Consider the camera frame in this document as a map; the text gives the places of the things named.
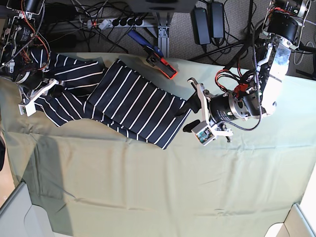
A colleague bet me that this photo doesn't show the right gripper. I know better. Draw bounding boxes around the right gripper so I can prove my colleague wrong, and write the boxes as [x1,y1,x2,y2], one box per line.
[14,72,65,104]

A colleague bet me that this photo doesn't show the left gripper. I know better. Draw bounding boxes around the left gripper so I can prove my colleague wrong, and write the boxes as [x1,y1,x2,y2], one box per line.
[176,78,234,142]

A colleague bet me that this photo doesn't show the navy white striped T-shirt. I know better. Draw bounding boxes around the navy white striped T-shirt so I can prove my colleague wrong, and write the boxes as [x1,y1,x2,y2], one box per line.
[35,54,190,149]

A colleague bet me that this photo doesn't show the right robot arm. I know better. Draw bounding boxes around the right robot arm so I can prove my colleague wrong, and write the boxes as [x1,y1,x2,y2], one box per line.
[0,0,64,104]

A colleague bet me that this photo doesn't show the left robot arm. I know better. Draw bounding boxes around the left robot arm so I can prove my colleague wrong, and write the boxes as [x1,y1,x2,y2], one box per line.
[178,0,312,145]

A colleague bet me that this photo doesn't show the blue orange bar clamp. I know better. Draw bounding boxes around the blue orange bar clamp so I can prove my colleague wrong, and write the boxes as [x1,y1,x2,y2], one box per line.
[127,30,177,79]

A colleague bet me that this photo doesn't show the white power strip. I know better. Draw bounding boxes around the white power strip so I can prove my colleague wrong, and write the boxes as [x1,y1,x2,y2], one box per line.
[86,17,145,30]

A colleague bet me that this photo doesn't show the light green table cloth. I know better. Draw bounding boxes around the light green table cloth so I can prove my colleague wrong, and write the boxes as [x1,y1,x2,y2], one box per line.
[0,51,316,237]

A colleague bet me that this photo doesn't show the black tripod stand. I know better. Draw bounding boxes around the black tripod stand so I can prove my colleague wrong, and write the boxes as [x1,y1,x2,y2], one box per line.
[190,0,316,74]

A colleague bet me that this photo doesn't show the black power adapter left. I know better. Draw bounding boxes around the black power adapter left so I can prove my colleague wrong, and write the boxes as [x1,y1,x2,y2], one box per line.
[191,7,210,45]

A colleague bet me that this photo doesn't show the black power adapter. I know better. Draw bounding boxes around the black power adapter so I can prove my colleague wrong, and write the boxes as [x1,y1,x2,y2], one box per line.
[191,7,210,45]
[209,2,225,39]

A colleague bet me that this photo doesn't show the black power adapter right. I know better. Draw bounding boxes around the black power adapter right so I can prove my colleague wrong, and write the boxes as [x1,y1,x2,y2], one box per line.
[209,2,225,39]

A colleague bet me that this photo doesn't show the grey monitor base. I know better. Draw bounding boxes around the grey monitor base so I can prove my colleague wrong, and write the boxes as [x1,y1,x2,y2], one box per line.
[126,0,197,13]

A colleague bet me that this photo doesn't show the grey bin bottom left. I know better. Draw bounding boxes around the grey bin bottom left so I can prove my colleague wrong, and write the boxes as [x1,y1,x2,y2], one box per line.
[0,182,54,237]

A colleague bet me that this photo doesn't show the grey bin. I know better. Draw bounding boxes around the grey bin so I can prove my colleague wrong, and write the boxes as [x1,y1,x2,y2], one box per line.
[0,182,54,237]
[265,203,316,237]

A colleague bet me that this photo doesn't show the grey bin bottom right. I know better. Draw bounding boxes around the grey bin bottom right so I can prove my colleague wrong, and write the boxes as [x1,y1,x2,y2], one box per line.
[265,203,316,237]

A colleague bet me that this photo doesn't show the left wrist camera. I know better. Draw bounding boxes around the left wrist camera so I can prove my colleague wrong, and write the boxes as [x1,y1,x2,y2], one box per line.
[192,121,217,146]

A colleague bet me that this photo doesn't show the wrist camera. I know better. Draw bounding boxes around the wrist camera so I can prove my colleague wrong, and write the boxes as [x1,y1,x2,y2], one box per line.
[18,100,36,117]
[192,121,217,146]

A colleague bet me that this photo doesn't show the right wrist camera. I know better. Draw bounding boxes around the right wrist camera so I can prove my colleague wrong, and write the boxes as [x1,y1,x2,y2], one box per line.
[18,100,36,117]

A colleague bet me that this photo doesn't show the aluminium frame post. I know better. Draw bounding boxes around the aluminium frame post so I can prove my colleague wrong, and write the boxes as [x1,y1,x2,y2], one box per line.
[153,12,173,58]

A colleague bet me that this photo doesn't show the white cable on floor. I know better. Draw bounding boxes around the white cable on floor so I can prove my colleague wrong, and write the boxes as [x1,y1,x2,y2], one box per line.
[293,41,314,65]

